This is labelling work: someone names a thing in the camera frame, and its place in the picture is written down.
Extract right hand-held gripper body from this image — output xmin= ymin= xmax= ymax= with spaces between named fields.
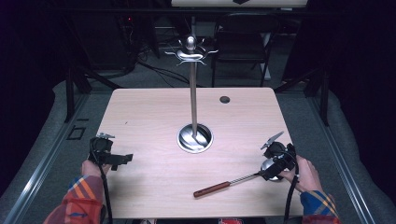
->
xmin=260 ymin=131 xmax=299 ymax=173

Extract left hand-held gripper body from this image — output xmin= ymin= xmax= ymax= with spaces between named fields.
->
xmin=88 ymin=132 xmax=126 ymax=166

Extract wooden handled metal ladle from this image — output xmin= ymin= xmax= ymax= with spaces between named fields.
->
xmin=192 ymin=158 xmax=284 ymax=199

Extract metal utensil stand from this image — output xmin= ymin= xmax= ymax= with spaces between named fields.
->
xmin=164 ymin=35 xmax=219 ymax=155

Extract person's left hand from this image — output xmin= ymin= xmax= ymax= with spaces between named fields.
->
xmin=80 ymin=159 xmax=112 ymax=178

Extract person's right hand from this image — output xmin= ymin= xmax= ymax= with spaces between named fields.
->
xmin=277 ymin=154 xmax=325 ymax=194

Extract dark equipment rack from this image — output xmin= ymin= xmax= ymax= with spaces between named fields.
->
xmin=115 ymin=11 xmax=140 ymax=71

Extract black folding chair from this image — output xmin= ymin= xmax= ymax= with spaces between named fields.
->
xmin=210 ymin=12 xmax=282 ymax=89

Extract light wooden background table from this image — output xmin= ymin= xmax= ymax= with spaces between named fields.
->
xmin=170 ymin=0 xmax=309 ymax=8

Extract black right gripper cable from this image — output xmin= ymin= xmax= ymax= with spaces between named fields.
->
xmin=282 ymin=151 xmax=301 ymax=224

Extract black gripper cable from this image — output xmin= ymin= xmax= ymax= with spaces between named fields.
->
xmin=89 ymin=148 xmax=114 ymax=224
xmin=282 ymin=151 xmax=301 ymax=224

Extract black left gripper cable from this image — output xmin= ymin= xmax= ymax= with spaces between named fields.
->
xmin=89 ymin=148 xmax=114 ymax=224

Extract black metal frame stand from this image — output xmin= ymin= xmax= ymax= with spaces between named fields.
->
xmin=273 ymin=65 xmax=332 ymax=127
xmin=63 ymin=64 xmax=123 ymax=124

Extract aluminium floor rail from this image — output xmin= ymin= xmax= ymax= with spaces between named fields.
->
xmin=2 ymin=92 xmax=92 ymax=224
xmin=305 ymin=92 xmax=378 ymax=224

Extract black floor cables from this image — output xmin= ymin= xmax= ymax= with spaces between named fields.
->
xmin=135 ymin=46 xmax=191 ymax=88

